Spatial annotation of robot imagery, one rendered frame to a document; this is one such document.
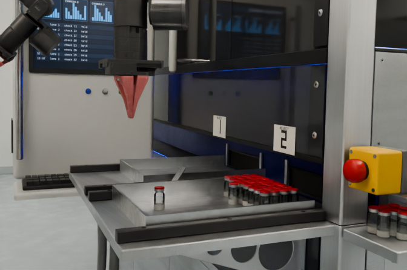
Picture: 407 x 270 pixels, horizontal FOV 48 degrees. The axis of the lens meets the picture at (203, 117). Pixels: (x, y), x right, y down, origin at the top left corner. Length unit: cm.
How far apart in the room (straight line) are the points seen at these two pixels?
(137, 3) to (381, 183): 50
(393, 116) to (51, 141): 116
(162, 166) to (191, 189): 34
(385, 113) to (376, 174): 16
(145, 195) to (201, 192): 14
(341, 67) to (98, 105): 104
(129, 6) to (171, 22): 7
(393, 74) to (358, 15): 14
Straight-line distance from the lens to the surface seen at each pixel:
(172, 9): 77
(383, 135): 92
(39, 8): 133
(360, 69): 88
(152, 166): 139
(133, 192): 103
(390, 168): 81
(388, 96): 92
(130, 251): 73
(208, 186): 109
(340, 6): 89
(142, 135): 174
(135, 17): 78
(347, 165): 80
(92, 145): 170
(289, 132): 100
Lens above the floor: 113
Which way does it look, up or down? 4 degrees down
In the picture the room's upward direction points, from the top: 1 degrees clockwise
